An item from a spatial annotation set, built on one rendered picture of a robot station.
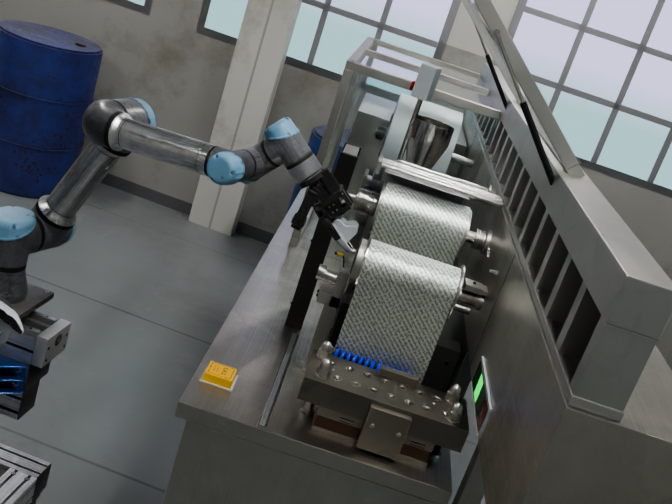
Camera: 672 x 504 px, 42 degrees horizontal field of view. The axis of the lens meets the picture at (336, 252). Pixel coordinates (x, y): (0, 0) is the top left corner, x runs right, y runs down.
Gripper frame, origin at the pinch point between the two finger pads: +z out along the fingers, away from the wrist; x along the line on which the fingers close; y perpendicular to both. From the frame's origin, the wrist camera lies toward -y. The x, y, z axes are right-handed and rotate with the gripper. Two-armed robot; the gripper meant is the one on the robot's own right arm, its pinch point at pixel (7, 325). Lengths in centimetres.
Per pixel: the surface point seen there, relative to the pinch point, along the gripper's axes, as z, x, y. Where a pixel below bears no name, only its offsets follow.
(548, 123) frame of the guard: 37, -87, -63
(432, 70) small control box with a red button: -20, -136, -65
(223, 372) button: -8, -76, 21
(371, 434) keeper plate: 30, -85, 17
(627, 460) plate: 87, -41, -21
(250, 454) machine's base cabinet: 11, -70, 32
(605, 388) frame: 80, -37, -30
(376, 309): 13, -97, -6
